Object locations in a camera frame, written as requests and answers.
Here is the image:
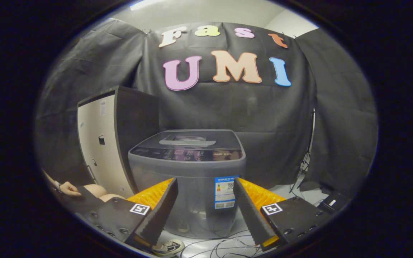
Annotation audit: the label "black backdrop cloth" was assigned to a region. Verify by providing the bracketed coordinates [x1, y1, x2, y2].
[36, 18, 378, 196]

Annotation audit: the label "grey washing machine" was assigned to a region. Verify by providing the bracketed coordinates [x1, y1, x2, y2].
[128, 129, 246, 240]

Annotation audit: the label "black floor box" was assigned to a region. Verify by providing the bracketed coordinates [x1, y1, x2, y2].
[318, 192, 350, 212]

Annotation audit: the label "black and cream cabinet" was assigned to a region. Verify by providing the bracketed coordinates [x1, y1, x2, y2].
[77, 85, 160, 198]

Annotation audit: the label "black light stand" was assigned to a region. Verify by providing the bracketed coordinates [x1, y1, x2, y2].
[289, 107, 316, 194]

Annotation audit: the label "tangled floor cables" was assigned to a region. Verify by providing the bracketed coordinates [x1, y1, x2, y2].
[180, 229, 264, 258]

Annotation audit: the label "dark washing machine lid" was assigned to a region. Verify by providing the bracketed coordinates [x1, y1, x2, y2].
[140, 130, 243, 152]

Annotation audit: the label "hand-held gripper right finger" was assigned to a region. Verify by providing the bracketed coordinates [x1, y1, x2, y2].
[233, 177, 336, 251]

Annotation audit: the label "black and white sneaker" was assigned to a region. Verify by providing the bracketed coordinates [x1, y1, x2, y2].
[152, 239, 185, 257]

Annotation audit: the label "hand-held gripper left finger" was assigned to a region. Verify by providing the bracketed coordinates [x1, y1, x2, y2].
[76, 177, 179, 253]

